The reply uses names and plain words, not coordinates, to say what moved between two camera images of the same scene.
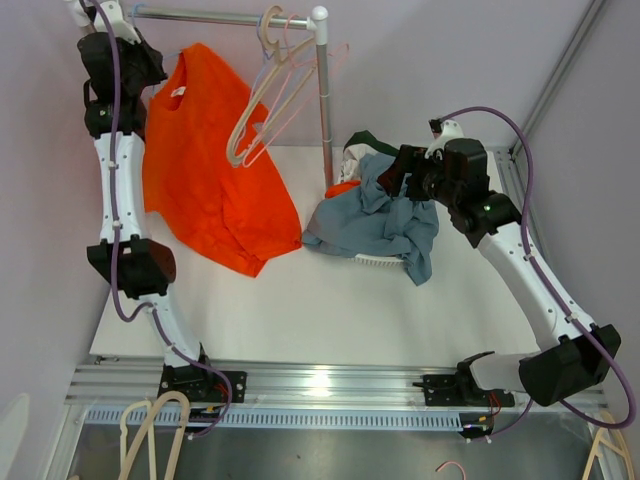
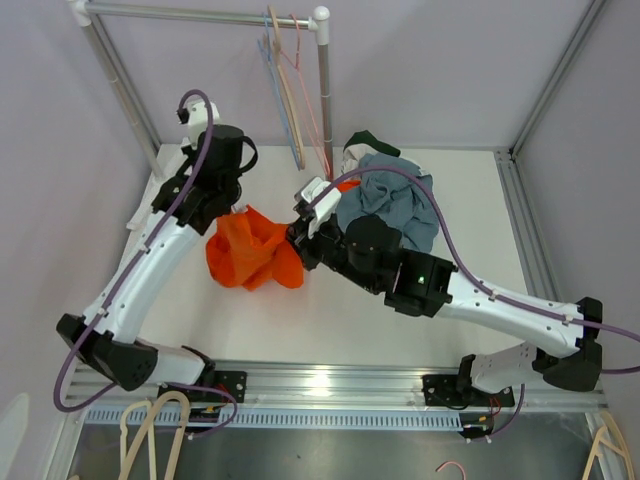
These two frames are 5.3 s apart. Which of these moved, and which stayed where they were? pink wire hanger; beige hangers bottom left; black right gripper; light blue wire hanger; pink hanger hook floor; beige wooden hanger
Moved: light blue wire hanger; pink wire hanger; black right gripper; beige wooden hanger
Stayed: beige hangers bottom left; pink hanger hook floor
